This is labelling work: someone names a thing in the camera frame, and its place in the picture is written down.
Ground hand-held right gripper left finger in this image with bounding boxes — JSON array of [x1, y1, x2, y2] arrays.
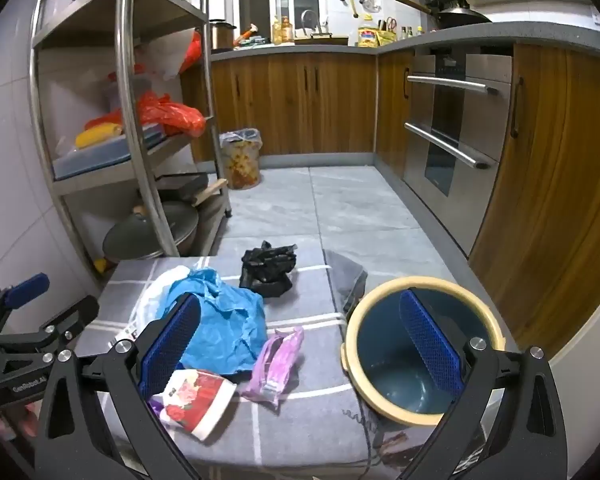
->
[[34, 292, 203, 480]]

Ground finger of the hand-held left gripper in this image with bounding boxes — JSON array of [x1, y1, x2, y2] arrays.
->
[[0, 296, 100, 363], [0, 273, 50, 331]]

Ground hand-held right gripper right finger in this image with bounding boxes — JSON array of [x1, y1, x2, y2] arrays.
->
[[399, 288, 568, 480]]

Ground blue bin with beige rim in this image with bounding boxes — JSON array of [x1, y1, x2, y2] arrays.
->
[[341, 276, 505, 427]]

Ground blue plastic bag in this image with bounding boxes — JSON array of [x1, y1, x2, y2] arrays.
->
[[167, 267, 268, 376]]

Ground red and white paper cup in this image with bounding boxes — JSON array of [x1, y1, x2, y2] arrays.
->
[[150, 369, 237, 442]]

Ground purple wrapper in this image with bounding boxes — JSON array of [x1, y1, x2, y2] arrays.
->
[[239, 326, 305, 411]]

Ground black glove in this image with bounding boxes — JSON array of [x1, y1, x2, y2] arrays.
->
[[240, 241, 298, 298]]

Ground white plastic bag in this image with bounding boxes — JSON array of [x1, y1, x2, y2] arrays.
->
[[130, 27, 196, 81], [117, 266, 191, 346]]

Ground grey pan lid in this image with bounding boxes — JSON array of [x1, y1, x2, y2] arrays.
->
[[102, 201, 201, 263]]

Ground grey checked mat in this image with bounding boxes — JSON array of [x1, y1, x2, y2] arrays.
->
[[75, 247, 386, 466]]

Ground grey plastic tray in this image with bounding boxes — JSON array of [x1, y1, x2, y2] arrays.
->
[[52, 125, 168, 181]]

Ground floral patterned bin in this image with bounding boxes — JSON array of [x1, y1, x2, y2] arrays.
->
[[219, 128, 262, 190]]

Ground wooden cabinet door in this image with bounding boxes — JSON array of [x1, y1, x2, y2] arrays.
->
[[467, 42, 600, 361]]

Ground red plastic bag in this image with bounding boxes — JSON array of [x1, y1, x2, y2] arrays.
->
[[137, 91, 207, 137], [180, 30, 202, 73]]

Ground stainless steel oven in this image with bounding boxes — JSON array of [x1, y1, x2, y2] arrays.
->
[[402, 52, 512, 256]]

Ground stainless steel rack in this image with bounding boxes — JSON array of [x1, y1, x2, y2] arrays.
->
[[27, 0, 233, 261]]

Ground wooden kitchen cabinets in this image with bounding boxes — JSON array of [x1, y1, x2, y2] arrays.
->
[[180, 50, 415, 181]]

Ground yellow oil jug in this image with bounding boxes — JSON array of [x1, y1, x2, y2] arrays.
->
[[356, 22, 381, 48]]

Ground black wok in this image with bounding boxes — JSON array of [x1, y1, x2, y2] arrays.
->
[[395, 0, 493, 31]]

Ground metal faucet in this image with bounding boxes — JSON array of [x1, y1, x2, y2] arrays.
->
[[300, 9, 331, 38]]

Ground black coiled cable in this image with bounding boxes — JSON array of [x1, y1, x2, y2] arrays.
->
[[342, 407, 381, 466]]

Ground square pan with wooden handle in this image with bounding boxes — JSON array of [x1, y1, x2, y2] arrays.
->
[[155, 172, 229, 208]]

